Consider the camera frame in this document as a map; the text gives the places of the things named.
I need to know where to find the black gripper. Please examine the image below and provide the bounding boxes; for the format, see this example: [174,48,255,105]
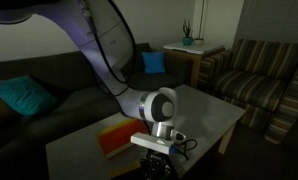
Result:
[138,150,173,180]

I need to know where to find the red book with yellow spine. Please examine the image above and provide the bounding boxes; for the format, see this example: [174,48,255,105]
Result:
[97,118,150,160]

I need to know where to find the grey coffee table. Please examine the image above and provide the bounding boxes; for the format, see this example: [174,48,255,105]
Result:
[44,83,247,180]

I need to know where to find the blue cushion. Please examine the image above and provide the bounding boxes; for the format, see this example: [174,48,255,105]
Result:
[140,50,167,75]

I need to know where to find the wooden side table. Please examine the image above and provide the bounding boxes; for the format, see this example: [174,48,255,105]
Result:
[162,48,226,89]

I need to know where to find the dark grey patterned sofa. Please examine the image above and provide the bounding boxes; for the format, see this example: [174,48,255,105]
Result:
[0,42,193,180]

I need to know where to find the white tray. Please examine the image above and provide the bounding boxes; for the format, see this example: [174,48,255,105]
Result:
[162,41,226,56]

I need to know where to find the striped armchair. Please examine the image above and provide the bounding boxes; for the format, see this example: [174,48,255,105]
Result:
[197,38,298,145]

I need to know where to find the teal pot with plant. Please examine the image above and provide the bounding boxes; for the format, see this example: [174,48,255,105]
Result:
[181,19,195,47]

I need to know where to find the small white pot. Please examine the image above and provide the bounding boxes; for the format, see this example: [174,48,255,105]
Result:
[193,37,205,47]

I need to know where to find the teal cushion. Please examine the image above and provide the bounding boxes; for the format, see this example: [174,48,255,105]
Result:
[0,75,58,118]

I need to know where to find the window blinds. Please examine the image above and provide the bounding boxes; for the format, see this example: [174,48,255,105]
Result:
[233,0,298,48]

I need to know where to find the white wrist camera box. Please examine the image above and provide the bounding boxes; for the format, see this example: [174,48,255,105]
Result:
[130,132,175,156]

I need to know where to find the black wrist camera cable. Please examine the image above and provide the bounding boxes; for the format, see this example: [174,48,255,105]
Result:
[171,138,199,162]

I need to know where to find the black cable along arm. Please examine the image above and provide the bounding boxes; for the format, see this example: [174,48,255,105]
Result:
[87,0,138,86]

